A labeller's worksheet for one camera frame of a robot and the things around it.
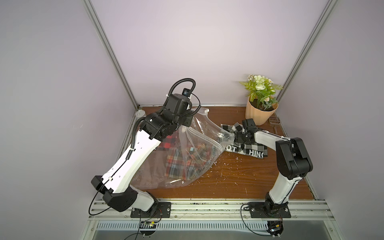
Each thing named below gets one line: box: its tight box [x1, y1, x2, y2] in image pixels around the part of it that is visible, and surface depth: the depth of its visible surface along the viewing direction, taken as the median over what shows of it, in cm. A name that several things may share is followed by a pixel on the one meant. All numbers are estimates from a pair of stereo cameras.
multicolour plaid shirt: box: [164, 143, 216, 179], surface depth 87 cm
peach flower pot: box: [245, 95, 279, 126], surface depth 100 cm
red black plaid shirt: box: [151, 130, 182, 155], surface depth 95 cm
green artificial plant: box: [239, 74, 283, 111], surface depth 94 cm
